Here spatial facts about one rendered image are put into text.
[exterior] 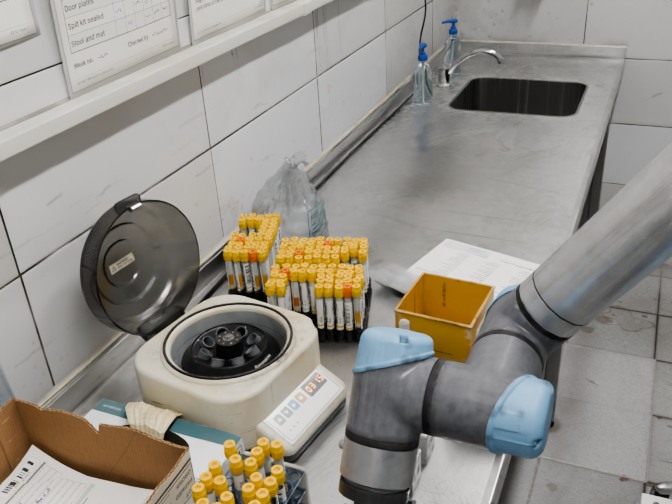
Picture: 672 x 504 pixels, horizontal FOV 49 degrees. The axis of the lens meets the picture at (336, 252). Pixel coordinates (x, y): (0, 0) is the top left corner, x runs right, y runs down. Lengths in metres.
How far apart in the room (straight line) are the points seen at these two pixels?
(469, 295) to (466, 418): 0.63
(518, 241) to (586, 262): 0.92
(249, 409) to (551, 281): 0.49
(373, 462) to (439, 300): 0.64
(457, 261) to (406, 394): 0.84
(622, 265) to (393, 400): 0.25
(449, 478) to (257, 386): 0.29
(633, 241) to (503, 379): 0.17
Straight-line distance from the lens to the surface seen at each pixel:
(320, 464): 1.09
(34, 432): 1.11
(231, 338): 1.14
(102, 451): 1.04
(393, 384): 0.71
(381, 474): 0.73
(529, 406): 0.69
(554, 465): 2.37
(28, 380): 1.20
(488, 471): 1.09
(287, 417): 1.10
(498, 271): 1.50
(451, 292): 1.31
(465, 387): 0.70
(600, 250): 0.72
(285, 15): 1.68
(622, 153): 3.24
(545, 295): 0.75
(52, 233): 1.18
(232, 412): 1.05
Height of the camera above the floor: 1.65
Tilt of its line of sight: 29 degrees down
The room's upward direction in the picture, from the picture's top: 4 degrees counter-clockwise
